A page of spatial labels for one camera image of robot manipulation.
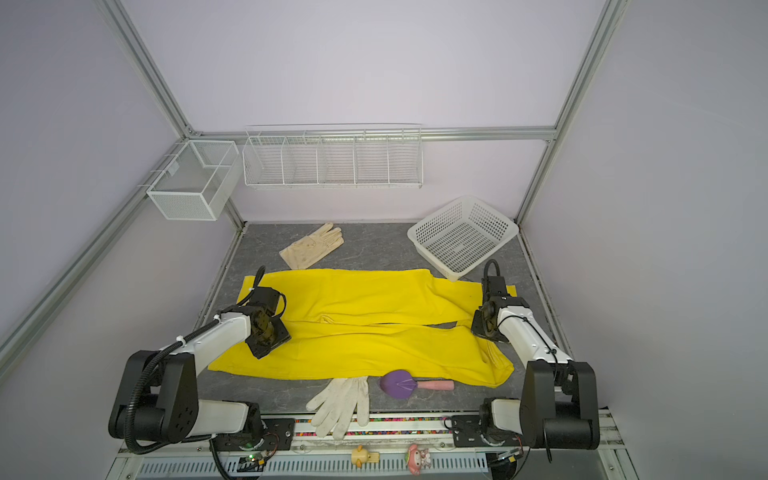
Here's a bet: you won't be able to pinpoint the purple pink toy shovel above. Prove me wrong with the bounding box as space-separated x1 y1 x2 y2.
379 370 455 400

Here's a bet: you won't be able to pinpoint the white plastic laundry basket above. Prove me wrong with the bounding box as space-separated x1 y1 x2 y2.
407 196 519 281

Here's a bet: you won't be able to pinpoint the beige fabric glove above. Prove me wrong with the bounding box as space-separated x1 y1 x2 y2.
279 223 344 270

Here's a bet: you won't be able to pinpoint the white wire wall shelf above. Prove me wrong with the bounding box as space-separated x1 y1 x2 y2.
242 123 424 189

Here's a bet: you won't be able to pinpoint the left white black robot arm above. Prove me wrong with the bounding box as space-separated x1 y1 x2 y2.
107 266 291 455

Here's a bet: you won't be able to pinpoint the pink white doll figurine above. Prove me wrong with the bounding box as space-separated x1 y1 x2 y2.
406 444 432 476

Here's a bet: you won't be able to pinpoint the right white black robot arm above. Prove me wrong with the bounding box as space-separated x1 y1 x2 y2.
471 259 600 451

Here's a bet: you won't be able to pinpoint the white knit work glove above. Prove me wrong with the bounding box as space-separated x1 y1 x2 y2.
306 376 370 440

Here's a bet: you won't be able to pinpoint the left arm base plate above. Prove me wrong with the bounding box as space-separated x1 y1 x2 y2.
214 417 296 453

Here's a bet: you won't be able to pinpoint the aluminium frame rail front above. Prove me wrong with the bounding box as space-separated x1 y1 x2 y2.
116 409 625 460

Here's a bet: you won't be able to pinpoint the yellow duck figurine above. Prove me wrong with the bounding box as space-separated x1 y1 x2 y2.
350 445 380 469

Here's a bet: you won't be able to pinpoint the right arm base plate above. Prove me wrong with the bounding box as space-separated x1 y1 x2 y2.
444 414 526 447

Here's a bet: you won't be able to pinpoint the yellow trousers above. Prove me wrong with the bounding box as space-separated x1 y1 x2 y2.
209 269 514 388

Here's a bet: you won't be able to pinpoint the white mesh wall box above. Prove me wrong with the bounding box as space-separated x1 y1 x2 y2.
147 140 243 221

